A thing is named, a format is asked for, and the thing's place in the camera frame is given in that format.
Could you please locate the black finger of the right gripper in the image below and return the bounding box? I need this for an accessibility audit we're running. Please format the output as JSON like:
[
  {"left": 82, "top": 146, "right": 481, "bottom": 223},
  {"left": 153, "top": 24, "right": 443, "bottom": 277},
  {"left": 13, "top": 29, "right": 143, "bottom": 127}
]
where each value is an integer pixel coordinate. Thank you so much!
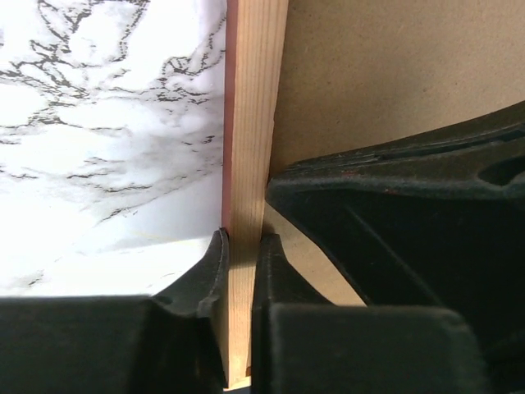
[{"left": 267, "top": 103, "right": 524, "bottom": 393}]

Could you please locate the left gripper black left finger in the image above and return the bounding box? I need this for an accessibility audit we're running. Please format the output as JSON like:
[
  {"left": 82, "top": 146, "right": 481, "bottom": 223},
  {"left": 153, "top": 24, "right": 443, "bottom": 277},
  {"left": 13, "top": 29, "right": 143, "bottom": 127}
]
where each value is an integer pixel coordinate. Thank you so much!
[{"left": 1, "top": 229, "right": 229, "bottom": 393}]

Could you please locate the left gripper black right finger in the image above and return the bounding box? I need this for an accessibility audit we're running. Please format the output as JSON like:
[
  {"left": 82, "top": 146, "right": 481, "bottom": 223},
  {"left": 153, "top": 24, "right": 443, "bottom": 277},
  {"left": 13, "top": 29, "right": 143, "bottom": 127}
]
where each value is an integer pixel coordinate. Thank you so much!
[{"left": 251, "top": 234, "right": 491, "bottom": 393}]

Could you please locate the brown cardboard backing board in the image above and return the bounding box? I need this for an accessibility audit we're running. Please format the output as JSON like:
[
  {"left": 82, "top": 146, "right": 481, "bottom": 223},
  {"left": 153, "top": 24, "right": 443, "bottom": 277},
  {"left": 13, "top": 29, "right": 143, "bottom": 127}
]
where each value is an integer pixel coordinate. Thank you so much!
[{"left": 262, "top": 0, "right": 525, "bottom": 309}]

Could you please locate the orange wooden picture frame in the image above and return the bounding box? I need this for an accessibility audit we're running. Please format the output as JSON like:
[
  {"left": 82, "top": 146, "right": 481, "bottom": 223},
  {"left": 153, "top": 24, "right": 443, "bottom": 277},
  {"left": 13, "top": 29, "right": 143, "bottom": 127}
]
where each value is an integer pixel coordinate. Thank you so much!
[{"left": 222, "top": 1, "right": 288, "bottom": 388}]

